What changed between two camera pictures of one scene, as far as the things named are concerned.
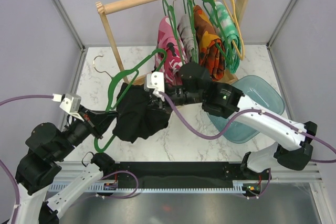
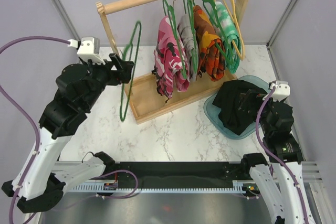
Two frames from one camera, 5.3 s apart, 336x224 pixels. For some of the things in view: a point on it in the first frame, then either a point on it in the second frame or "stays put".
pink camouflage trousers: (169, 42) stays put
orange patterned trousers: (211, 49) stays put
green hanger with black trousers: (108, 88) to (139, 23)
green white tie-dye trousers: (226, 27) stays put
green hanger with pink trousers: (170, 9) stays put
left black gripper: (98, 121) to (123, 75)
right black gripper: (157, 103) to (252, 96)
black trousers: (136, 118) to (228, 99)
